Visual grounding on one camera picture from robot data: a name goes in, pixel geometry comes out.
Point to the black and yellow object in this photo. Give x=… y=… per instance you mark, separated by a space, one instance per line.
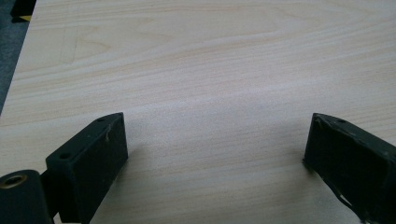
x=22 y=9

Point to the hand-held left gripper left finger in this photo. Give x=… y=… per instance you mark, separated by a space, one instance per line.
x=90 y=161

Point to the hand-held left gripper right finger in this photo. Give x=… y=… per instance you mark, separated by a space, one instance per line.
x=351 y=161

